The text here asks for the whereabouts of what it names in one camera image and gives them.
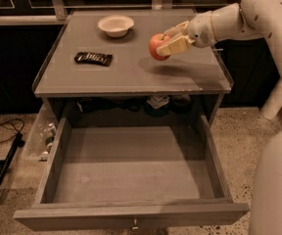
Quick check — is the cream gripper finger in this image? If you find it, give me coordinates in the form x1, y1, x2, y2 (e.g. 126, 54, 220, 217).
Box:
164, 21, 189, 37
157, 35, 195, 56

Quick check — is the white diagonal post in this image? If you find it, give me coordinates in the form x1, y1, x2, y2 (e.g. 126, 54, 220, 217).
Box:
260, 79, 282, 119

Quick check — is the open grey top drawer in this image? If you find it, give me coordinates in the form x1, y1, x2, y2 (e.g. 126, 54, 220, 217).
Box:
14, 117, 249, 231

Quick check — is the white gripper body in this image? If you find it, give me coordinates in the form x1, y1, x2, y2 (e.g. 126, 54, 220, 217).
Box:
187, 11, 216, 48

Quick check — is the grey cabinet with top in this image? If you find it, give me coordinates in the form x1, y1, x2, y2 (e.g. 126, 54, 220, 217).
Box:
33, 9, 233, 119

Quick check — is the clear plastic bin with items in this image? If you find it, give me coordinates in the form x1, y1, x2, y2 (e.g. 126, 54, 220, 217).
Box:
23, 106, 58, 162

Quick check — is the metal window railing frame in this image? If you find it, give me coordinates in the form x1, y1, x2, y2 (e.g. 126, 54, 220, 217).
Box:
0, 0, 282, 26

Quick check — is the black floor stand bar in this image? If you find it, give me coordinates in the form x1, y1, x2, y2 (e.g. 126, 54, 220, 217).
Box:
0, 133, 24, 186

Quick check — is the metal drawer knob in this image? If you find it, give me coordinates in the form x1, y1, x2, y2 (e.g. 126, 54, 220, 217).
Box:
130, 218, 139, 231

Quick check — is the black snack bar wrapper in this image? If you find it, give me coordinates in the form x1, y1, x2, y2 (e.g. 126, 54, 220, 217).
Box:
74, 52, 113, 67

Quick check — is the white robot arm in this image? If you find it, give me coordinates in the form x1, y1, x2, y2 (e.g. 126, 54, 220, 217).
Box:
155, 0, 282, 235

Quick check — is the black cable on floor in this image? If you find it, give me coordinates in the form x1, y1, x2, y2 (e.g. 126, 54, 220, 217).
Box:
0, 115, 25, 145

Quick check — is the white paper bowl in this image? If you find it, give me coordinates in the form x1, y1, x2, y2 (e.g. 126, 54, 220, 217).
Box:
98, 15, 134, 38

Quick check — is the red apple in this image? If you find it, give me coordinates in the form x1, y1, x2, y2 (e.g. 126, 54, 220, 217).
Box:
148, 33, 170, 61

